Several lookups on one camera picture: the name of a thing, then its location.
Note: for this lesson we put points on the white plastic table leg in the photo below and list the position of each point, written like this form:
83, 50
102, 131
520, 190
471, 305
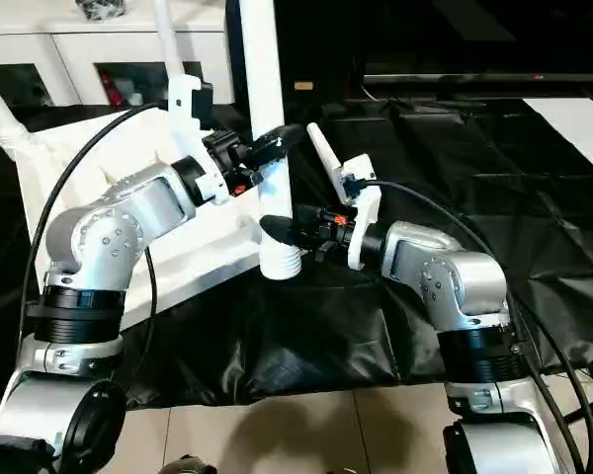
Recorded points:
0, 114
267, 89
166, 44
326, 158

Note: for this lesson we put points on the white plastic table top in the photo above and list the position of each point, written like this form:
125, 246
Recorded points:
178, 237

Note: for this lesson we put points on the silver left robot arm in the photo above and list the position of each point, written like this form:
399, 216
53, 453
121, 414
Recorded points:
99, 247

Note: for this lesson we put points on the small yellow label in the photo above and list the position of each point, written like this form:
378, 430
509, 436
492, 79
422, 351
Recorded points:
303, 86

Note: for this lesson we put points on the red bottle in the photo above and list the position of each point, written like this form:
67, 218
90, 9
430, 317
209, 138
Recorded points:
111, 91

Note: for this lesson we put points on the black plastic mat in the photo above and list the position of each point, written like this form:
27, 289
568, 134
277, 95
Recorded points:
474, 158

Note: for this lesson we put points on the white sideboard cabinet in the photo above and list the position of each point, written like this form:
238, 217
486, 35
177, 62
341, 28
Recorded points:
69, 49

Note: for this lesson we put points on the grey crumpled object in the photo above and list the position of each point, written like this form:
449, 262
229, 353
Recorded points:
101, 9

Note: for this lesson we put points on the black low shelf board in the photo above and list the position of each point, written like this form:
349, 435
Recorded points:
484, 77

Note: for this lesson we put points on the white paper sheet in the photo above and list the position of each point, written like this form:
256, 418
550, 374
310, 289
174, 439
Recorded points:
573, 133

